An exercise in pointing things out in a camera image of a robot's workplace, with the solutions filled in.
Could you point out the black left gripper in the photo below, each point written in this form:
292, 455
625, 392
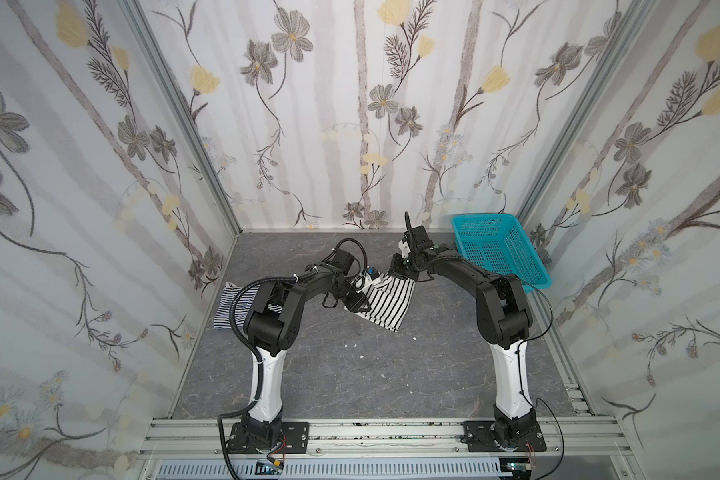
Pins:
353, 297

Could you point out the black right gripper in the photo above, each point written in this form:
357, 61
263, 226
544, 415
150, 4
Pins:
413, 248

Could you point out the black white striped tank top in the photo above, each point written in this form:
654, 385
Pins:
389, 299

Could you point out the blue white striped tank top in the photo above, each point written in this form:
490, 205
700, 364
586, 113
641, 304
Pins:
231, 299

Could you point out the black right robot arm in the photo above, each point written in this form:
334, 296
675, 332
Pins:
503, 319

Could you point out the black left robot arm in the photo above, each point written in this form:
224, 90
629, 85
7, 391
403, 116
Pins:
266, 316

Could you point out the teal plastic basket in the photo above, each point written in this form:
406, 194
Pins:
498, 243

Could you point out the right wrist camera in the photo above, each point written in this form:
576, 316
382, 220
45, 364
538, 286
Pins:
404, 248

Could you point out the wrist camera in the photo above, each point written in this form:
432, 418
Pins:
372, 276
404, 248

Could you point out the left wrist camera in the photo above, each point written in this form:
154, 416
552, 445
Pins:
372, 276

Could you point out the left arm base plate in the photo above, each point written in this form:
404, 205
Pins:
291, 439

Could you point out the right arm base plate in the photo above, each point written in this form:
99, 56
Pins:
502, 437

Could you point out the white slotted cable duct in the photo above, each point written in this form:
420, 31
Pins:
338, 468

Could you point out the aluminium mounting rail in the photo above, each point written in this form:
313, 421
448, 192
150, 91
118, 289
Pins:
386, 438

